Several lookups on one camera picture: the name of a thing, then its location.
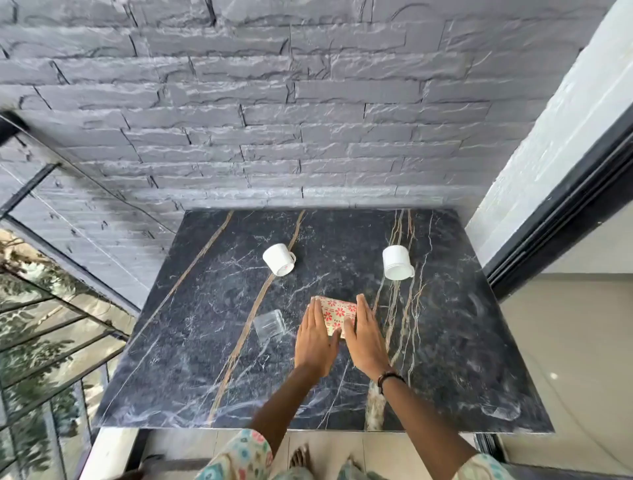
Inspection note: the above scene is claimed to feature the person's left hand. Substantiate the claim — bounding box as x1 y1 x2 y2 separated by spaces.
295 296 342 380

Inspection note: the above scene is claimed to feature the person's right hand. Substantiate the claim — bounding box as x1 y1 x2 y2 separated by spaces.
344 294 396 382

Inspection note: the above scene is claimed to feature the cream floral cup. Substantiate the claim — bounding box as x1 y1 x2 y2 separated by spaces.
310 295 358 340

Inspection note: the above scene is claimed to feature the clear drinking glass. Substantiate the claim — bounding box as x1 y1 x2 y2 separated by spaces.
253 310 287 343

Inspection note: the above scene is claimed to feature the white mug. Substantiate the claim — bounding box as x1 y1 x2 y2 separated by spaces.
381 245 416 282
262 243 297 278

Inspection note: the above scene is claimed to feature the person's left forearm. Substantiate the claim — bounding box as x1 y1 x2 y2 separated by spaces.
249 365 323 461

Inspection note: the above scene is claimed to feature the person's right forearm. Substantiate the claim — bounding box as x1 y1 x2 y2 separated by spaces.
375 371 479 480

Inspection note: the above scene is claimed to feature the person's foot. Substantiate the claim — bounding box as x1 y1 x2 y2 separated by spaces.
289 444 313 471

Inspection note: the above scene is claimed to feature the black marble table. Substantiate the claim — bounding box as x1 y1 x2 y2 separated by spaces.
94 208 555 465

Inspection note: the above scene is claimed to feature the white concrete ledge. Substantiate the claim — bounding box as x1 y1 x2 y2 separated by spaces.
78 427 142 480

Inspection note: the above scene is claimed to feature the green leafy tree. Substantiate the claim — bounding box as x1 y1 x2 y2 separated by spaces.
0 229 129 480

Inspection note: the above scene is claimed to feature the black metal railing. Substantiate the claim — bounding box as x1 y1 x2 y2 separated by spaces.
0 111 142 480

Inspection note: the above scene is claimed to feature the black bead bracelet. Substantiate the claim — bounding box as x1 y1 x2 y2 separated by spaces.
377 371 406 396

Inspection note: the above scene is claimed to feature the black door frame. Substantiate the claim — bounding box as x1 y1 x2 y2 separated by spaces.
482 106 633 303

